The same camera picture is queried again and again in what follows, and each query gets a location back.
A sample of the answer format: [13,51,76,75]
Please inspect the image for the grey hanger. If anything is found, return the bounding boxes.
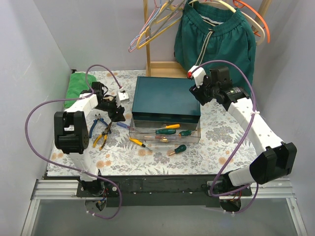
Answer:
[146,0,185,39]

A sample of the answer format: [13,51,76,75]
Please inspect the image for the teal drawer box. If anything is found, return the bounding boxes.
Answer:
[131,76,201,124]

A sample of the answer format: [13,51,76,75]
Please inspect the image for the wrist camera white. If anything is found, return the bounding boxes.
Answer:
[187,65,206,88]
[117,92,129,103]

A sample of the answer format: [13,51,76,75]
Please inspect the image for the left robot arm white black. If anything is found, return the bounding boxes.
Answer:
[54,82,126,197]

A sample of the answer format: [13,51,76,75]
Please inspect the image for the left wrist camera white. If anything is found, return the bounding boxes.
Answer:
[117,92,129,103]

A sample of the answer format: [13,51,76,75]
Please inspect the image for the purple cable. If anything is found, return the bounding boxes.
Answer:
[25,64,124,219]
[194,60,259,214]

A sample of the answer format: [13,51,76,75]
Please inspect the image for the orange handled screwdriver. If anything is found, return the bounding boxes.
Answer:
[149,124,180,132]

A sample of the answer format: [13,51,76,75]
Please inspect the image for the clear acrylic drawer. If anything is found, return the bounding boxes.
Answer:
[129,119,201,144]

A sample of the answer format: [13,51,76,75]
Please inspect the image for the long green screwdriver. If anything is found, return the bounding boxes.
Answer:
[146,128,177,135]

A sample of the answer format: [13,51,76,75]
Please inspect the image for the green shorts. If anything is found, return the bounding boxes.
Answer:
[174,0,256,90]

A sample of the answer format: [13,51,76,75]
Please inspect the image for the yellow black screwdriver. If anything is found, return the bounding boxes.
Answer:
[129,138,151,151]

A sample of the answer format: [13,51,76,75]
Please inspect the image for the green folded cloth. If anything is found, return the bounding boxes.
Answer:
[64,72,96,109]

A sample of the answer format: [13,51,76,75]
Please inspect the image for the stubby green screwdriver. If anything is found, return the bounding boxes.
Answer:
[169,145,187,156]

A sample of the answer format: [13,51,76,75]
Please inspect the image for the orange hanger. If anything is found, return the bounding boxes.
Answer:
[232,0,272,43]

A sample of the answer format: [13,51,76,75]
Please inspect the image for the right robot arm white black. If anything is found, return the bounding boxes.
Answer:
[188,65,297,196]

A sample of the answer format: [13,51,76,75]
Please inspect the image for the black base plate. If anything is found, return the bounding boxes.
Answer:
[76,175,253,207]

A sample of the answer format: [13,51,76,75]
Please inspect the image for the yellow handled pliers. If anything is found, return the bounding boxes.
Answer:
[93,122,112,150]

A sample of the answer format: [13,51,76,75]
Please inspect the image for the aluminium rail frame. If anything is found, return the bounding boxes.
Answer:
[22,176,307,236]

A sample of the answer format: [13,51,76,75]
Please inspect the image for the pink hanger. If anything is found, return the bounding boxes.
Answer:
[128,0,162,53]

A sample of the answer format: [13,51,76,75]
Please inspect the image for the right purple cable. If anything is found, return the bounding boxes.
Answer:
[194,60,259,214]

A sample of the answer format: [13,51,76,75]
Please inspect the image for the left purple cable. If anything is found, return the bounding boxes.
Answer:
[25,64,124,219]

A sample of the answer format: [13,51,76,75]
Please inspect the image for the cream hanger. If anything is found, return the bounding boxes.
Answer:
[200,0,270,46]

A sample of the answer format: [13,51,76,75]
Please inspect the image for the wooden rack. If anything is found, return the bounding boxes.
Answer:
[143,0,274,96]

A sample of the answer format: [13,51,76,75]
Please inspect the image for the blue handled cutters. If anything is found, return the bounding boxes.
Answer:
[89,114,108,138]

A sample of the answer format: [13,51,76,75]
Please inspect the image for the small green screwdriver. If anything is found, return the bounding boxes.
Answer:
[179,130,196,137]

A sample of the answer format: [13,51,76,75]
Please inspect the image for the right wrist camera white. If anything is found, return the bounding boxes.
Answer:
[187,65,206,88]

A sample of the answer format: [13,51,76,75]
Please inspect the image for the blue red screwdriver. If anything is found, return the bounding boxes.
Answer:
[144,135,177,142]
[116,122,134,130]

